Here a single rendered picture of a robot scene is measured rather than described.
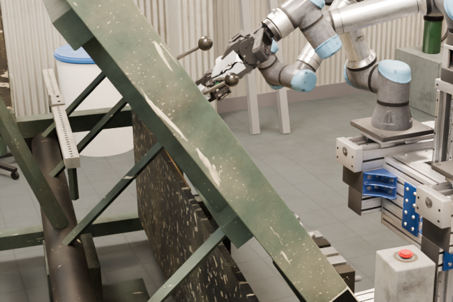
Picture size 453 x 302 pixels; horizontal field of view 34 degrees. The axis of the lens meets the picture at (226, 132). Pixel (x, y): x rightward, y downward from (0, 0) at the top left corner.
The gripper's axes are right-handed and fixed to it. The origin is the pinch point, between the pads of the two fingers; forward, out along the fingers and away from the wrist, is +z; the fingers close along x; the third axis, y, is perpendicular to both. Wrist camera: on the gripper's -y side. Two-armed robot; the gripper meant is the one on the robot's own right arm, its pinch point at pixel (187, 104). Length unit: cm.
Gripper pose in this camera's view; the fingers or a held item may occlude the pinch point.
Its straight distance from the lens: 250.1
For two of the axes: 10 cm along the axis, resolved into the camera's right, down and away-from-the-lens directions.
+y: 2.8, 3.1, -9.1
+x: 5.5, 7.2, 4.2
